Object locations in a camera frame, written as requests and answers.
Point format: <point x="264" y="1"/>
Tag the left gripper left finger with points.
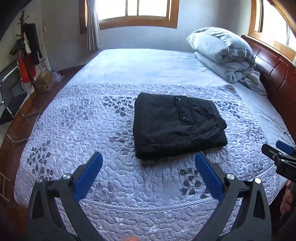
<point x="43" y="218"/>

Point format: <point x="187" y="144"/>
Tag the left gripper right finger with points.
<point x="253" y="221"/>

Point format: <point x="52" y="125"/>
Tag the black pants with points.
<point x="172" y="125"/>

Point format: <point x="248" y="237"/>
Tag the right hand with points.
<point x="287" y="200"/>

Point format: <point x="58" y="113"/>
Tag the red-brown wooden headboard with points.
<point x="277" y="74"/>

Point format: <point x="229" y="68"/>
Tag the quilted floral bedspread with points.
<point x="165" y="201"/>

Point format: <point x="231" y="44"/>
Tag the folded grey duvet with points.
<point x="228" y="56"/>

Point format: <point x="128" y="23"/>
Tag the wooden window above headboard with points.
<point x="271" y="23"/>

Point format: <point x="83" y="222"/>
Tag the black metal chair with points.
<point x="13" y="94"/>

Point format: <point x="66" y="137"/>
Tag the cardboard box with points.
<point x="44" y="82"/>

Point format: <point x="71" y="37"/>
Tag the light blue bed sheet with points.
<point x="151" y="66"/>

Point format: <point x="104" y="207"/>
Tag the coat rack with clothes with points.
<point x="28" y="45"/>

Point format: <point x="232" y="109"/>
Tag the grey curtain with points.
<point x="93" y="28"/>

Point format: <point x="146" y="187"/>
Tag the white wire rack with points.
<point x="44" y="62"/>

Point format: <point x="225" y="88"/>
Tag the wooden window far wall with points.
<point x="116" y="14"/>

